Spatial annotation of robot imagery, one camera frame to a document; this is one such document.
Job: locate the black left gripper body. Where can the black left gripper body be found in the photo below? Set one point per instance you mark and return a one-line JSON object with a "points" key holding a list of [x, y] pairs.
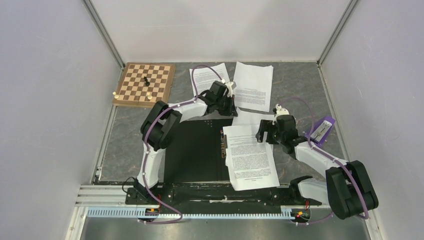
{"points": [[220, 108]]}

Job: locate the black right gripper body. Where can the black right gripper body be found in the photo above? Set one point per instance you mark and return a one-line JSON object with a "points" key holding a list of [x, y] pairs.
{"points": [[280, 136]]}

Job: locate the printed paper sheet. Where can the printed paper sheet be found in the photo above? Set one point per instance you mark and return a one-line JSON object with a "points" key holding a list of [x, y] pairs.
{"points": [[253, 86], [204, 77], [250, 163]]}

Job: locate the blue folder with black inside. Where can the blue folder with black inside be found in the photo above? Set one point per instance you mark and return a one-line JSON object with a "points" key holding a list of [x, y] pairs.
{"points": [[198, 152]]}

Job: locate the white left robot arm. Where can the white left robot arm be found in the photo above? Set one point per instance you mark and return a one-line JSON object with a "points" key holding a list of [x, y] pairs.
{"points": [[160, 126]]}

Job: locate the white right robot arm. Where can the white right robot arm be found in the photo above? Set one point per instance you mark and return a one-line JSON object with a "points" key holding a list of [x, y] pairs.
{"points": [[347, 187]]}

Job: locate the purple metronome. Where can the purple metronome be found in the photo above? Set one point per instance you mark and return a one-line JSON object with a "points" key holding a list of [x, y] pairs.
{"points": [[321, 130]]}

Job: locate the white chess pawn right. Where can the white chess pawn right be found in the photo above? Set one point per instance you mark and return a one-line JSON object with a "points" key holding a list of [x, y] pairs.
{"points": [[149, 95]]}

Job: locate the white chess pawn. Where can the white chess pawn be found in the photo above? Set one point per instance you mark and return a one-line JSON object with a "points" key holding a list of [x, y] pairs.
{"points": [[115, 95], [149, 95]]}

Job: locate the black chess pawn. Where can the black chess pawn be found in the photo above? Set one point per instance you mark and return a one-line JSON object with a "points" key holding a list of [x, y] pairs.
{"points": [[146, 81]]}

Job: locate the wooden chessboard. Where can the wooden chessboard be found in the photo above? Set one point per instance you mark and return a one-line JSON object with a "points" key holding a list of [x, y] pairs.
{"points": [[143, 84]]}

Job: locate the white chess pawn left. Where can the white chess pawn left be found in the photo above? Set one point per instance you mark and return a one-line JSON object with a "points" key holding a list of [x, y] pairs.
{"points": [[115, 95]]}

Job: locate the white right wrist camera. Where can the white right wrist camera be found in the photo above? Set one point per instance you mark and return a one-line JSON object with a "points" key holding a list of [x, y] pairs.
{"points": [[278, 110]]}

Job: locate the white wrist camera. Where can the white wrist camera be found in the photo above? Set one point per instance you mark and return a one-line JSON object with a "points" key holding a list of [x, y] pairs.
{"points": [[278, 110], [230, 85]]}

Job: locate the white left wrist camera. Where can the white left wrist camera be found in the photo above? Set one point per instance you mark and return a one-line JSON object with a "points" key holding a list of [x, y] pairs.
{"points": [[230, 85]]}

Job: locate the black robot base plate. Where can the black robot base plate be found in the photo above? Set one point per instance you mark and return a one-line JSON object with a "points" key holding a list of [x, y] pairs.
{"points": [[215, 198]]}

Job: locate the aluminium frame rail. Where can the aluminium frame rail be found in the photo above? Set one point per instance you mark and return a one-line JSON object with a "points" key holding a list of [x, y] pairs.
{"points": [[92, 195]]}

